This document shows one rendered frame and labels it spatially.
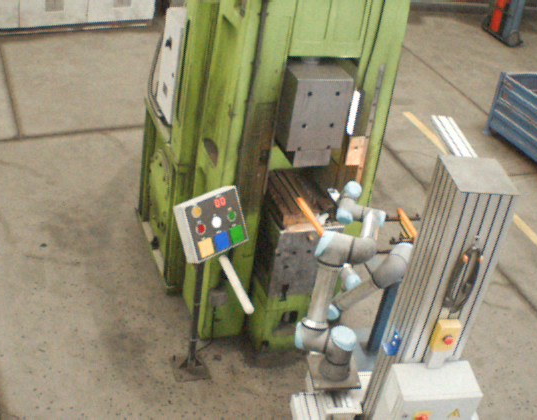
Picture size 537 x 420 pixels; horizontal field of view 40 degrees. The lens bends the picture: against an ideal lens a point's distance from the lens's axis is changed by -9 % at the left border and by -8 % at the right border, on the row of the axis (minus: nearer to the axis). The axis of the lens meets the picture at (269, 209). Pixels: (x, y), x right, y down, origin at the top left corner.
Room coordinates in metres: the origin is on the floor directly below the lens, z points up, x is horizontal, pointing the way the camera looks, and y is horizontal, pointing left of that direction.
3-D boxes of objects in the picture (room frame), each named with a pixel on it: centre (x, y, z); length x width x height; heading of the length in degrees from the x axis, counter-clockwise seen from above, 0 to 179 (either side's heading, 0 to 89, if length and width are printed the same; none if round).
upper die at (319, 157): (3.77, -0.08, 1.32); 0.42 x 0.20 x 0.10; 26
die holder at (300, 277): (3.80, -0.12, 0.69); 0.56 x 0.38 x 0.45; 26
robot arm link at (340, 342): (2.59, -0.40, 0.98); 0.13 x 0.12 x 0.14; 82
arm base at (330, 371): (2.59, -0.41, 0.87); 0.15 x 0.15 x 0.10
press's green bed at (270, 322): (3.80, -0.12, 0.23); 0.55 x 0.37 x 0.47; 26
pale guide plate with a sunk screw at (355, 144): (3.83, -0.40, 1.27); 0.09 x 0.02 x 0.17; 116
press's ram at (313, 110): (3.78, -0.12, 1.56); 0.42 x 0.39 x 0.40; 26
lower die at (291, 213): (3.77, -0.08, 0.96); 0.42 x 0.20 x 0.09; 26
